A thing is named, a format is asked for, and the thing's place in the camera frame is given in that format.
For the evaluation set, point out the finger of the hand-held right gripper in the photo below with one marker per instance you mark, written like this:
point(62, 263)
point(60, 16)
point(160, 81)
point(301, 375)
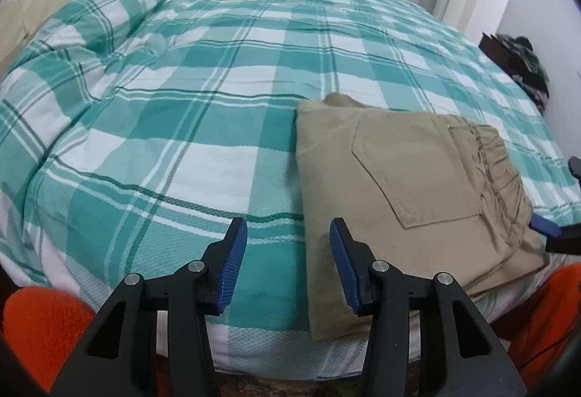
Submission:
point(563, 236)
point(576, 170)

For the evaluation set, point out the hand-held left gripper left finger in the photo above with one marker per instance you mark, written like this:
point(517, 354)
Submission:
point(230, 265)

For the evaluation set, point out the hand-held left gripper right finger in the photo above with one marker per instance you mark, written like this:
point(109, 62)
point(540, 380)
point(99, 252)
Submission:
point(347, 265)

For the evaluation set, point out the beige pants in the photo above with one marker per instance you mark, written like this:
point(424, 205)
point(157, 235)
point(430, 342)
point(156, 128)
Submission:
point(408, 197)

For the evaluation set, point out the pile of dark clothes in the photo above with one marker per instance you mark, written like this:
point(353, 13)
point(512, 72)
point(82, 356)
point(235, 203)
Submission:
point(529, 66)

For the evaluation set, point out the dark wooden furniture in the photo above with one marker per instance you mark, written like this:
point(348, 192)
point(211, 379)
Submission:
point(492, 50)

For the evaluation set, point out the green white plaid blanket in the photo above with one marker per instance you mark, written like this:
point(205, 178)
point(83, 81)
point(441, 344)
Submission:
point(181, 106)

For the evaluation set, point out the orange fleece garment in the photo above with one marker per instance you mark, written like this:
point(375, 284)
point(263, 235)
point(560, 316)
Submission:
point(41, 320)

